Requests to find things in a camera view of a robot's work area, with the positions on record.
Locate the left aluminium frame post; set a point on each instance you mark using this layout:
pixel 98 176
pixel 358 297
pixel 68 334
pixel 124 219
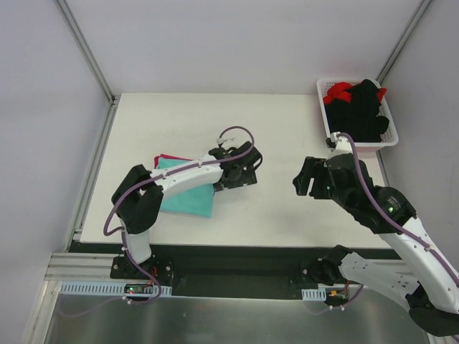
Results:
pixel 77 34

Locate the black t shirt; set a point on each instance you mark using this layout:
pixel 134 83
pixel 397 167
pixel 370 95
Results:
pixel 360 118

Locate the right grey cable duct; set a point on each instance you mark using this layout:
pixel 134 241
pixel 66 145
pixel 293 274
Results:
pixel 314 295

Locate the right aluminium frame post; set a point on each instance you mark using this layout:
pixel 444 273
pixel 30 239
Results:
pixel 408 32

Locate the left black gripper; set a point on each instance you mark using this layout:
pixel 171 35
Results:
pixel 246 173

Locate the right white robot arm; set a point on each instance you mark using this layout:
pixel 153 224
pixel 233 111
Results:
pixel 430 294

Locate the aluminium front rail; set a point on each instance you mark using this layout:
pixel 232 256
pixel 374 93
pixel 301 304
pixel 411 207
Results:
pixel 80 267

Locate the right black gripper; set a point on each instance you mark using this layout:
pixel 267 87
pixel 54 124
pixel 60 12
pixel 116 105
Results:
pixel 319 178

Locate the pink t shirt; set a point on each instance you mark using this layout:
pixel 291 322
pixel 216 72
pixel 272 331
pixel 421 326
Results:
pixel 156 160

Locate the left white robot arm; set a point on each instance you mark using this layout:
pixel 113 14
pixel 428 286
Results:
pixel 137 200

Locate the white plastic basket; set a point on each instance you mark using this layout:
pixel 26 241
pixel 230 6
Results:
pixel 389 138

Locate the left grey cable duct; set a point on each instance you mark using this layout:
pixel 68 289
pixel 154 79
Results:
pixel 113 289

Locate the teal t shirt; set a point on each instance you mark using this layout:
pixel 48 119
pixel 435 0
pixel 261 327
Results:
pixel 197 201

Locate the grey cable duct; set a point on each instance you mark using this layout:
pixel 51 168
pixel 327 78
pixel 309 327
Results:
pixel 314 295
pixel 113 289

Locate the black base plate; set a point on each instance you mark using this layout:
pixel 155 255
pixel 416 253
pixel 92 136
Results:
pixel 266 273

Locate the red t shirt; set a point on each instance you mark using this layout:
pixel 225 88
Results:
pixel 339 91

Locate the aluminium frame post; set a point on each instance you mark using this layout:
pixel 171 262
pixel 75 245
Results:
pixel 408 32
pixel 77 34

